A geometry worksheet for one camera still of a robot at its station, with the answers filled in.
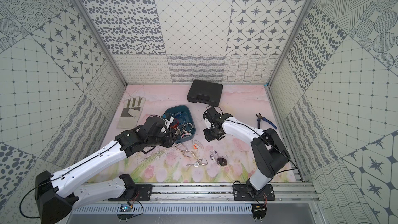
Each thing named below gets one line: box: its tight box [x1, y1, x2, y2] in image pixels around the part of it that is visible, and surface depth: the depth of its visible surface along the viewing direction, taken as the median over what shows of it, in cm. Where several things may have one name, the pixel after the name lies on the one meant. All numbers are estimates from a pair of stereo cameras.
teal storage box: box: [162, 104, 196, 144], surface depth 98 cm
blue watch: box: [169, 111, 188, 118], surface depth 103 cm
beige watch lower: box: [182, 150, 196, 159], surface depth 87 cm
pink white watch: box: [180, 132, 193, 139], surface depth 92 cm
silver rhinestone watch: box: [186, 157, 208, 168], surface depth 85 cm
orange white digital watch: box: [191, 140, 204, 151], surface depth 91 cm
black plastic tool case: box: [187, 79, 223, 108], surface depth 116 cm
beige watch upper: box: [174, 143, 188, 152], surface depth 90 cm
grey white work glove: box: [117, 96, 146, 129], surface depth 106 cm
